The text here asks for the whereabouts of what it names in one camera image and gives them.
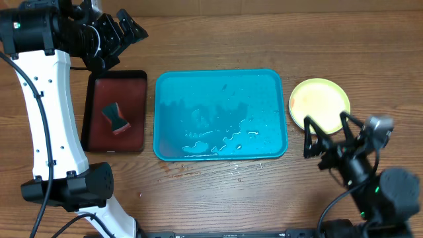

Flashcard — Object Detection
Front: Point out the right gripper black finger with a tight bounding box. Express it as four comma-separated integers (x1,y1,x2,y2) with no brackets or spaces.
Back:
338,110,365,146
303,116,332,159

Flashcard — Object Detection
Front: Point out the yellow plate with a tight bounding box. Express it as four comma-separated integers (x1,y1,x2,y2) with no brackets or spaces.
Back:
289,78,351,134

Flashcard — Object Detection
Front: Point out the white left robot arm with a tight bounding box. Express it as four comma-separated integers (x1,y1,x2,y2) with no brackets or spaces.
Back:
1,1,147,237

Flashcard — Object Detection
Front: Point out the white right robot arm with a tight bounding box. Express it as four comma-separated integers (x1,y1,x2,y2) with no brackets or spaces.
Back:
303,112,420,237

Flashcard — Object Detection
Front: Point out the black tray with reddish water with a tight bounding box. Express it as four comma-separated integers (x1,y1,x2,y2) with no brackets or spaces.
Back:
81,70,147,153

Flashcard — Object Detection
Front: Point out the teal plastic tray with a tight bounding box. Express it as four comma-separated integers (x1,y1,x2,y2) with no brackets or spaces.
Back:
153,69,288,161

